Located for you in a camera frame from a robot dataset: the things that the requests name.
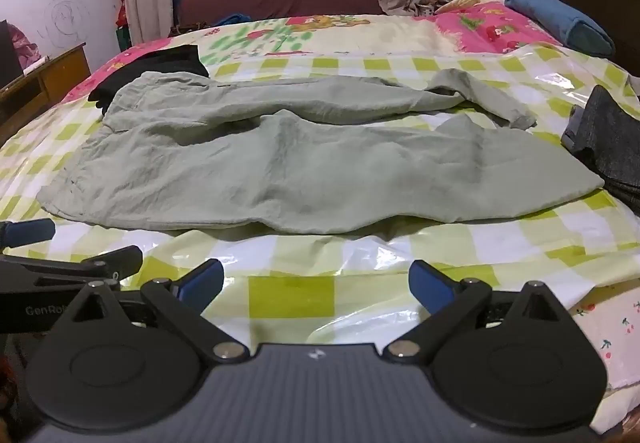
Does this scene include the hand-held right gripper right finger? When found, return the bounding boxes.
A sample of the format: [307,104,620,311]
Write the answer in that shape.
[384,260,576,366]

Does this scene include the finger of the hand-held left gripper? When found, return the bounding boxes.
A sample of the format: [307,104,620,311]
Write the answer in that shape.
[0,245,144,296]
[0,218,56,249]

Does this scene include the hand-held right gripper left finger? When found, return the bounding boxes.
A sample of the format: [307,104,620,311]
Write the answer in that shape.
[50,259,250,365]

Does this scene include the light green pants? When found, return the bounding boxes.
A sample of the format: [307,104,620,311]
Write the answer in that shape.
[37,68,606,236]

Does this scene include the dark grey pants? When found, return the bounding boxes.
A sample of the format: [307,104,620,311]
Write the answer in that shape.
[561,86,640,214]

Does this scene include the green white checkered plastic sheet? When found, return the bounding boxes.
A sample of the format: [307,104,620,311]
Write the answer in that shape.
[0,43,640,374]

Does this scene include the wooden desk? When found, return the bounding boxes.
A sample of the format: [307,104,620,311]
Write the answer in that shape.
[0,43,92,144]

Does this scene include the pink plastic bag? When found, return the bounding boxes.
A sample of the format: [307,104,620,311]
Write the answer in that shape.
[7,23,41,66]

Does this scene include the white cherry print sheet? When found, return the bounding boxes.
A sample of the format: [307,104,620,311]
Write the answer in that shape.
[567,283,640,434]

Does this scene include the black folded cloth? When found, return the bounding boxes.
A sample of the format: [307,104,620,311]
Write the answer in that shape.
[87,44,210,116]

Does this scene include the red and green bag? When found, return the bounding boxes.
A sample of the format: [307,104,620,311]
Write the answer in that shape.
[116,0,132,51]

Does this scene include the pink printed pillow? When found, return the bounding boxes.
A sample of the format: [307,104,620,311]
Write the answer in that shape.
[432,0,563,56]

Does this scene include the cartoon print bedsheet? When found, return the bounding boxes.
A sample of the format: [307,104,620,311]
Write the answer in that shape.
[60,10,451,104]

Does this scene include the crumpled patterned cloth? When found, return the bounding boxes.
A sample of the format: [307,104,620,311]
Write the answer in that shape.
[415,0,456,16]

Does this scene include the large blue pillow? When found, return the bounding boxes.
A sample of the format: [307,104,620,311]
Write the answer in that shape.
[505,0,616,58]

